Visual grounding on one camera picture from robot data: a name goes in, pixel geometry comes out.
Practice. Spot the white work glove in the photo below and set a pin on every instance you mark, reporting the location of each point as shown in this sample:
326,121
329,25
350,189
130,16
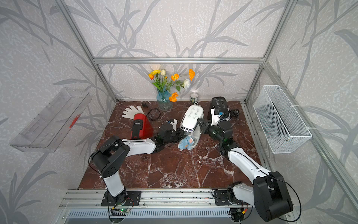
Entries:
131,111

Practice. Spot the small green can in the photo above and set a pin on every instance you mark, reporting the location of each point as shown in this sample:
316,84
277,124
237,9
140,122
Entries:
194,97

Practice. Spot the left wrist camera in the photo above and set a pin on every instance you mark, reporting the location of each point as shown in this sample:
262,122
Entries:
174,123

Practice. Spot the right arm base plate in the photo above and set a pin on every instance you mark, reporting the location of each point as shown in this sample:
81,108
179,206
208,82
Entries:
220,197

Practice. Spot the blue glass vase with flowers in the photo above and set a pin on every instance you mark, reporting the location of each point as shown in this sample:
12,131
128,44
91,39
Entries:
168,88

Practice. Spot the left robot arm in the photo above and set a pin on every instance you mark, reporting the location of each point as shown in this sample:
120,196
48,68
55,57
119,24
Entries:
110,157

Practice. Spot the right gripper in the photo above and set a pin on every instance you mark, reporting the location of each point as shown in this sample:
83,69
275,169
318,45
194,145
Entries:
206,125

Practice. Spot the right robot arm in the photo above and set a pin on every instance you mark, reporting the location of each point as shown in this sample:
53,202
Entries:
269,191

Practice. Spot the white coffee machine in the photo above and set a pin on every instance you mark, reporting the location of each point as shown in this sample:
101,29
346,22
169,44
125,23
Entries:
190,125

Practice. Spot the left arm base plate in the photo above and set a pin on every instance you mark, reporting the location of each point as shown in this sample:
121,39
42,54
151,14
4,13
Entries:
127,198

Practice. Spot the colourful striped cloth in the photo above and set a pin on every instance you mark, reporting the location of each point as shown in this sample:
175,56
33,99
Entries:
188,142

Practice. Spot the black coffee machine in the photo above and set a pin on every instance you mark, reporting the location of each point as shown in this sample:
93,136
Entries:
220,104

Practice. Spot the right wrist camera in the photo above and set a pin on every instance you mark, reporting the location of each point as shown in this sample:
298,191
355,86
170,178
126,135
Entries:
216,116

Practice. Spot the red coffee machine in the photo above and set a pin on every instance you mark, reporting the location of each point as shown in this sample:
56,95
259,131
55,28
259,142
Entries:
141,127

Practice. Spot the clear plastic wall shelf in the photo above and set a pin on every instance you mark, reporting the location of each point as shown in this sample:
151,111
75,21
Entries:
49,128

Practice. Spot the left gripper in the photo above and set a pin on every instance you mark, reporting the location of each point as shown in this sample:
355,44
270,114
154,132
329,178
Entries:
180,134

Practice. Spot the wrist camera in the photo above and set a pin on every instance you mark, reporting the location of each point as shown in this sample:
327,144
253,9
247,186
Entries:
174,123
216,116

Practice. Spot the white wire basket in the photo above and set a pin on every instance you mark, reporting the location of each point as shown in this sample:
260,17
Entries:
283,127

